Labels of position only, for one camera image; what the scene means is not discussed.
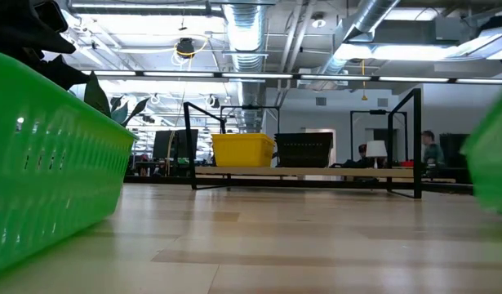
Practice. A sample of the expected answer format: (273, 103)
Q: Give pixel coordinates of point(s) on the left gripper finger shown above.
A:
(65, 73)
(14, 28)

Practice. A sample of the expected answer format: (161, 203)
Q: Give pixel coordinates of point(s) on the green plastic basket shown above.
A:
(493, 163)
(50, 163)

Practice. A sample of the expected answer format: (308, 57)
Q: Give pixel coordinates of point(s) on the yellow plastic basket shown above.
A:
(242, 153)

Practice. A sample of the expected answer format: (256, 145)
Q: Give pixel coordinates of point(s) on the black plastic basket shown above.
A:
(303, 151)

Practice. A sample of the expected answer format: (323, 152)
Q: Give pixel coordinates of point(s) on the snake plant in white pot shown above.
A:
(96, 96)

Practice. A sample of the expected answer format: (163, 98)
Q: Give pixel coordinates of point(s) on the black computer monitor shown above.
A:
(165, 145)

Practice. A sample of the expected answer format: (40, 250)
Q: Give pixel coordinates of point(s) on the black overhead light bar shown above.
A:
(254, 76)

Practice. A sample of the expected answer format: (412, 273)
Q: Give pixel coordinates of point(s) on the person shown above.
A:
(361, 150)
(433, 154)

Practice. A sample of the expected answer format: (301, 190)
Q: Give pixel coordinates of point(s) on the white table lamp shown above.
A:
(376, 149)

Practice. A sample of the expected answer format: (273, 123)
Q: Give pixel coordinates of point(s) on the black equipment rack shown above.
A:
(454, 151)

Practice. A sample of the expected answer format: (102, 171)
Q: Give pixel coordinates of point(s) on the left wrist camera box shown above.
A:
(52, 16)

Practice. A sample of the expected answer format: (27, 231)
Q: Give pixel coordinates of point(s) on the black overhead camera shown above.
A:
(185, 48)

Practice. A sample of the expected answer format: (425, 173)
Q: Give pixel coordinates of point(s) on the black aluminium table frame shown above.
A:
(152, 179)

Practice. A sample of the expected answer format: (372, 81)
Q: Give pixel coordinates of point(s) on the silver ventilation duct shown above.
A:
(244, 28)
(369, 16)

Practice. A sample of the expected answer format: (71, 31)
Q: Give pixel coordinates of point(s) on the black background frame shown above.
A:
(377, 111)
(250, 107)

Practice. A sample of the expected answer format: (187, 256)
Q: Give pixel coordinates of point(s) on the wooden shelf with black frame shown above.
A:
(307, 172)

